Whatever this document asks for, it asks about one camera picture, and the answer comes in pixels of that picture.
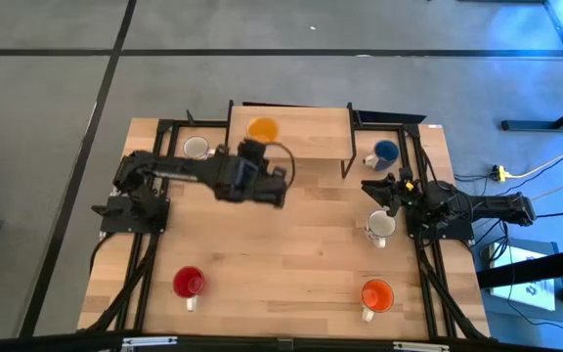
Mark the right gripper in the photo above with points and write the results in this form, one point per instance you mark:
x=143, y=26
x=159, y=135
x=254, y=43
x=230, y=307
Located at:
x=406, y=195

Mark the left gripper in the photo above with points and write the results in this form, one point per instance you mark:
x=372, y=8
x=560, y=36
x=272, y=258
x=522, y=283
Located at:
x=228, y=190

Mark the blue and white mug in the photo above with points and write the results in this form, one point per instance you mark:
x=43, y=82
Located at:
x=386, y=152

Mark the yellow and white mug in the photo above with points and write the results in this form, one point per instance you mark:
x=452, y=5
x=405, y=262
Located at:
x=263, y=130

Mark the white mug blue leaf pattern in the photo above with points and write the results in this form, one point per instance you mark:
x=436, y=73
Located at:
x=196, y=146

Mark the orange and white mug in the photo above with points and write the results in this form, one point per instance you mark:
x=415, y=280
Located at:
x=376, y=295

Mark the red and white mug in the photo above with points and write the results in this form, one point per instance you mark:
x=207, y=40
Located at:
x=188, y=282

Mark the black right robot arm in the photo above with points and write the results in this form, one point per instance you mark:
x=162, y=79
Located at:
x=496, y=205

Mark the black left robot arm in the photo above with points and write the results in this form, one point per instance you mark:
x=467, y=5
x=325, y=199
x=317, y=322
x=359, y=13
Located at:
x=184, y=172

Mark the wooden shelf with black legs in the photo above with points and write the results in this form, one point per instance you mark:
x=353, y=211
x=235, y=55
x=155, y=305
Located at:
x=311, y=134

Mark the black flat panel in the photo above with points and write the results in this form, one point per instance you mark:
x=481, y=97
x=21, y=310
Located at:
x=389, y=118

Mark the yellow power plug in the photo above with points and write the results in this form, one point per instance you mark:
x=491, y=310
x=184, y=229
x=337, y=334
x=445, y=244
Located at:
x=499, y=172

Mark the black stand base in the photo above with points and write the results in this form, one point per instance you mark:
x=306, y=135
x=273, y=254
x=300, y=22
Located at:
x=531, y=125

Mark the white box with logo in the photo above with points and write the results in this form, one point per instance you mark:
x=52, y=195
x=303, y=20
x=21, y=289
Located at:
x=526, y=274

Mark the black slanted beam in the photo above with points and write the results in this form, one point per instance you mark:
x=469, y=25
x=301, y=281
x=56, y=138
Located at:
x=531, y=271

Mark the black rig beam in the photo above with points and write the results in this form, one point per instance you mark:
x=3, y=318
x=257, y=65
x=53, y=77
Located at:
x=42, y=344

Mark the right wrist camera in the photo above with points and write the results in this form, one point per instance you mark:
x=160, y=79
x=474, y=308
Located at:
x=404, y=174

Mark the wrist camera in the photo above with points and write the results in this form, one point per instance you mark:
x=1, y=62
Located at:
x=404, y=174
x=252, y=149

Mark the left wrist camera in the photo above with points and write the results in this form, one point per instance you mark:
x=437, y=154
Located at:
x=252, y=149

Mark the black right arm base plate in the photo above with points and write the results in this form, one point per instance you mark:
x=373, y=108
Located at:
x=457, y=232

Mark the black aluminium table frame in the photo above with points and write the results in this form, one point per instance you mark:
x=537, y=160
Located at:
x=165, y=126

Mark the silver metal bracket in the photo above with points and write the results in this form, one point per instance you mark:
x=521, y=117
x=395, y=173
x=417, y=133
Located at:
x=149, y=340
x=420, y=346

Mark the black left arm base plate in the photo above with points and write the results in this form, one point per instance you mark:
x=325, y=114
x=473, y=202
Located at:
x=115, y=222

